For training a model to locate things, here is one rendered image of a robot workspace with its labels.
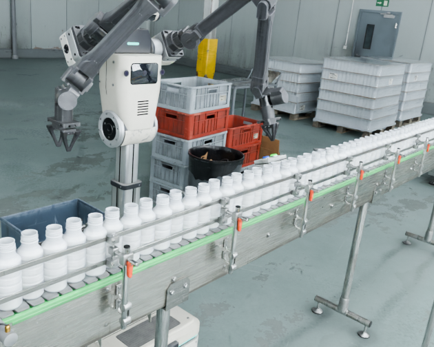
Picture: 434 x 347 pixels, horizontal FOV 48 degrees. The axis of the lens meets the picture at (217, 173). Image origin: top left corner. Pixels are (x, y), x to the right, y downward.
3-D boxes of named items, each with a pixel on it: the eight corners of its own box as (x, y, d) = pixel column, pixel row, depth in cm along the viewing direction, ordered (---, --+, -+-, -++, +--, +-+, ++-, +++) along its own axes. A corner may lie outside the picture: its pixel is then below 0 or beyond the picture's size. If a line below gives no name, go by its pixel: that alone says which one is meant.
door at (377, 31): (381, 104, 1150) (400, 12, 1084) (343, 97, 1210) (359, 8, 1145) (383, 104, 1157) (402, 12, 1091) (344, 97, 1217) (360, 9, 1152)
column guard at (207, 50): (204, 86, 1158) (209, 38, 1124) (192, 84, 1182) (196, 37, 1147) (215, 85, 1187) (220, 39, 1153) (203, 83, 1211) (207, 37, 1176)
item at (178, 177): (183, 191, 416) (185, 166, 409) (148, 178, 437) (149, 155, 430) (223, 176, 464) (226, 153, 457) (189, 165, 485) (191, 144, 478)
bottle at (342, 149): (328, 178, 229) (334, 144, 224) (331, 175, 234) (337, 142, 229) (340, 181, 227) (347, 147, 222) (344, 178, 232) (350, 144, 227)
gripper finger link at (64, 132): (63, 154, 157) (63, 126, 154) (51, 149, 161) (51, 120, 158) (81, 151, 161) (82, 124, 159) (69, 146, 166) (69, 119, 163)
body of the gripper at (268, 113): (282, 120, 216) (279, 104, 216) (269, 122, 209) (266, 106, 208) (270, 122, 221) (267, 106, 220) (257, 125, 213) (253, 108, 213)
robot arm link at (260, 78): (265, -11, 187) (255, 1, 180) (280, -8, 185) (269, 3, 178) (256, 83, 217) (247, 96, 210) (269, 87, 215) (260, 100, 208)
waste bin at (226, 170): (211, 244, 375) (219, 164, 355) (170, 224, 402) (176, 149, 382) (246, 228, 408) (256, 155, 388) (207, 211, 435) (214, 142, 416)
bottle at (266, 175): (271, 210, 184) (277, 169, 179) (255, 209, 184) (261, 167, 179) (269, 204, 190) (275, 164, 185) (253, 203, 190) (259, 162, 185)
